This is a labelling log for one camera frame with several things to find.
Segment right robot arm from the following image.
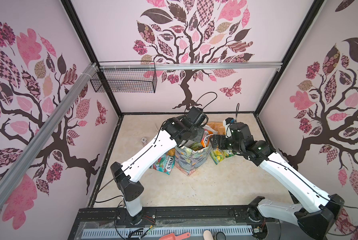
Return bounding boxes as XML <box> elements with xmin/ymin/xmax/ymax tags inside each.
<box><xmin>210</xmin><ymin>123</ymin><xmax>345</xmax><ymax>240</ymax></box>

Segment small patterned cup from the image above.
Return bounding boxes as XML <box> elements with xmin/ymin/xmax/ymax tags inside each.
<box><xmin>141</xmin><ymin>138</ymin><xmax>148</xmax><ymax>147</ymax></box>

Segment black wire basket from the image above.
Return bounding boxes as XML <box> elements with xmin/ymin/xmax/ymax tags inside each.
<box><xmin>90</xmin><ymin>60</ymin><xmax>158</xmax><ymax>93</ymax></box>

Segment yellow snack packet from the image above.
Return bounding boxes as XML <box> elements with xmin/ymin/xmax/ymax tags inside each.
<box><xmin>167</xmin><ymin>148</ymin><xmax>176</xmax><ymax>157</ymax></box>

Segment pink plastic scoop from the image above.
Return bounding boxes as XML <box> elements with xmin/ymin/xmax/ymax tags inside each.
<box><xmin>159</xmin><ymin>232</ymin><xmax>191</xmax><ymax>240</ymax></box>

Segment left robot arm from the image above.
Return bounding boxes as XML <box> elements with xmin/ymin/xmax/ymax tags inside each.
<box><xmin>111</xmin><ymin>107</ymin><xmax>208</xmax><ymax>218</ymax></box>

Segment aluminium rail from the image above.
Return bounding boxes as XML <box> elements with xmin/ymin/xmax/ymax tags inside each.
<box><xmin>100</xmin><ymin>62</ymin><xmax>283</xmax><ymax>71</ymax></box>
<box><xmin>0</xmin><ymin>63</ymin><xmax>98</xmax><ymax>209</ymax></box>

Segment Fox's candy bag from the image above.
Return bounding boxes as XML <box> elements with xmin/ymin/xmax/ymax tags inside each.
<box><xmin>151</xmin><ymin>152</ymin><xmax>175</xmax><ymax>175</ymax></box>

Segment green yellow snack bag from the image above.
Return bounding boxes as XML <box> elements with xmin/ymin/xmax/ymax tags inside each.
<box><xmin>210</xmin><ymin>149</ymin><xmax>235</xmax><ymax>165</ymax></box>

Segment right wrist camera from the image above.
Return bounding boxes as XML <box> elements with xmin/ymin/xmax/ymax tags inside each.
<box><xmin>223</xmin><ymin>118</ymin><xmax>236</xmax><ymax>138</ymax></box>

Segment aluminium rail back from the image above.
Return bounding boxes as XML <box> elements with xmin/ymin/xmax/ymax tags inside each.
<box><xmin>100</xmin><ymin>62</ymin><xmax>283</xmax><ymax>71</ymax></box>

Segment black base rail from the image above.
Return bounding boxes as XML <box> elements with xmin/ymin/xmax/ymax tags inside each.
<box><xmin>73</xmin><ymin>205</ymin><xmax>257</xmax><ymax>227</ymax></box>

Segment colourful paper gift bag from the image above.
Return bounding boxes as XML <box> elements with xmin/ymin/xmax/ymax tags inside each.
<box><xmin>175</xmin><ymin>139</ymin><xmax>211</xmax><ymax>176</ymax></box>

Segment aluminium rail left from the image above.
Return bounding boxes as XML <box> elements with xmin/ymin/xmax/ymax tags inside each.
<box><xmin>0</xmin><ymin>63</ymin><xmax>98</xmax><ymax>209</ymax></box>

